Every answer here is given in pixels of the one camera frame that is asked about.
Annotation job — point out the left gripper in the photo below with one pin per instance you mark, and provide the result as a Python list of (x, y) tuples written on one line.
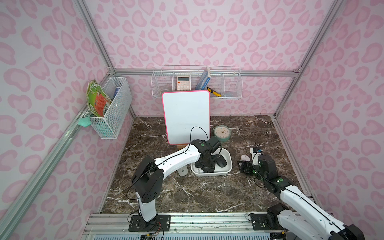
[(208, 162)]

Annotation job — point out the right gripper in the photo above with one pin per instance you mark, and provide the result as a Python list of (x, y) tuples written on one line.
[(248, 167)]

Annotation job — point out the black mouse rounded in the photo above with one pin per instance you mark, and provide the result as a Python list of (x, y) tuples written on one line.
[(221, 161)]

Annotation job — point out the white storage box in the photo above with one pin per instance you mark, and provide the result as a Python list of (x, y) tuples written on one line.
[(218, 170)]

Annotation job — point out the white computer mouse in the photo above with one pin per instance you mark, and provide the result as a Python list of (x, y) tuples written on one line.
[(245, 157)]

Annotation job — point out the grey computer mouse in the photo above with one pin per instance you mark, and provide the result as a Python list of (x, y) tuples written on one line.
[(183, 171)]

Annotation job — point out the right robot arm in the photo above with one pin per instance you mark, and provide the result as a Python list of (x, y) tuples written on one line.
[(296, 212)]

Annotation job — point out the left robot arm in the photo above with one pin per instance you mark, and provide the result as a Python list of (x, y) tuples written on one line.
[(150, 174)]

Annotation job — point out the wooden whiteboard stand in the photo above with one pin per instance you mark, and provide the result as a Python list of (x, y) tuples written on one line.
[(183, 147)]

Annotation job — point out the green round clock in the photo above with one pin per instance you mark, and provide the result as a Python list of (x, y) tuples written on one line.
[(222, 133)]

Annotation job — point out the pink framed whiteboard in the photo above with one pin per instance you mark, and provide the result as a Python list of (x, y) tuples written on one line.
[(187, 116)]

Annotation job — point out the yellow utility knife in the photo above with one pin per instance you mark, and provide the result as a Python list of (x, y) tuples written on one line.
[(214, 92)]

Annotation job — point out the blue book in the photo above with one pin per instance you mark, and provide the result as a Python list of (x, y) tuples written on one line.
[(204, 79)]

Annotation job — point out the pink calculator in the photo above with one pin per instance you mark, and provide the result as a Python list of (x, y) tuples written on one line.
[(183, 83)]

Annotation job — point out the white mesh side basket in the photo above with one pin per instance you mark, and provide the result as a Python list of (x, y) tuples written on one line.
[(109, 127)]

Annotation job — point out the green snack bag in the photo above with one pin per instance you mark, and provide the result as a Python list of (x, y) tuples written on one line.
[(97, 101)]

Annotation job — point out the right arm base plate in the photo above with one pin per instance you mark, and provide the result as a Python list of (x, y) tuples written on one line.
[(261, 222)]

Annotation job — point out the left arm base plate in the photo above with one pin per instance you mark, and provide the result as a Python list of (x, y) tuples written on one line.
[(159, 223)]

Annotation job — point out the green wall hook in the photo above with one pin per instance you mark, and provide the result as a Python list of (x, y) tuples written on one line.
[(85, 122)]

